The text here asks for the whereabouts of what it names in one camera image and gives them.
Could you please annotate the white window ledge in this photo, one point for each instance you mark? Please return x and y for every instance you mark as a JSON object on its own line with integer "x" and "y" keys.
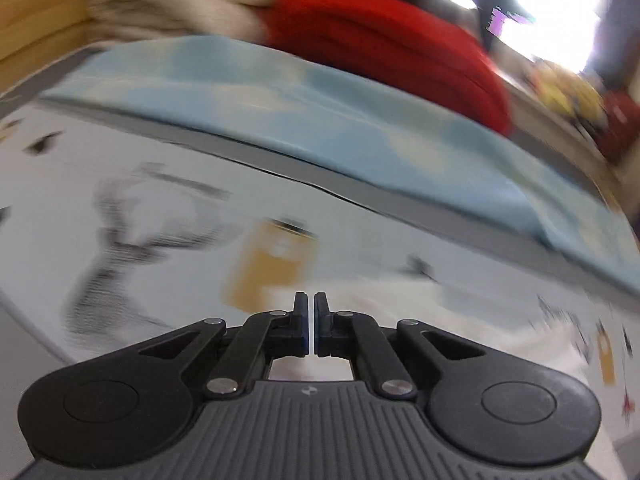
{"x": 545, "y": 135}

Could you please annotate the dark red bag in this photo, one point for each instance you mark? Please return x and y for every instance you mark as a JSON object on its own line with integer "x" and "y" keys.
{"x": 622, "y": 125}

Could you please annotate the wooden headboard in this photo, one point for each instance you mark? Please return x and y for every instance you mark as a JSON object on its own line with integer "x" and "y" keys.
{"x": 40, "y": 15}

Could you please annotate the red blanket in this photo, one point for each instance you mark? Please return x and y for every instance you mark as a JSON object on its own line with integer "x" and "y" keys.
{"x": 390, "y": 45}

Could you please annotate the light blue blanket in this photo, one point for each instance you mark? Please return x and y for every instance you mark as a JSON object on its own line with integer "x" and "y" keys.
{"x": 300, "y": 105}

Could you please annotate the cream folded blanket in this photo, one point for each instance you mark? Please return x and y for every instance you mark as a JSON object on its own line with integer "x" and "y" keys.
{"x": 175, "y": 0}

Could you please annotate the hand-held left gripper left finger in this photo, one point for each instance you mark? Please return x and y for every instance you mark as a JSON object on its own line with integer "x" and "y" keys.
{"x": 303, "y": 332}

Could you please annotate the deer print bed sheet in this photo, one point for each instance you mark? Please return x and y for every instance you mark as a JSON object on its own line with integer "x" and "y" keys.
{"x": 150, "y": 185}

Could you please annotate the white shirt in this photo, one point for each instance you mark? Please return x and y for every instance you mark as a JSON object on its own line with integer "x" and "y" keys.
{"x": 475, "y": 332}

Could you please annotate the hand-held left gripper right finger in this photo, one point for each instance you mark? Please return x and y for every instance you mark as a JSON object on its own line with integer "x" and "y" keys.
{"x": 318, "y": 332}

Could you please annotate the yellow plush toy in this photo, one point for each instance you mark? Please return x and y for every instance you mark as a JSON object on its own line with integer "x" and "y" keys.
{"x": 565, "y": 92}

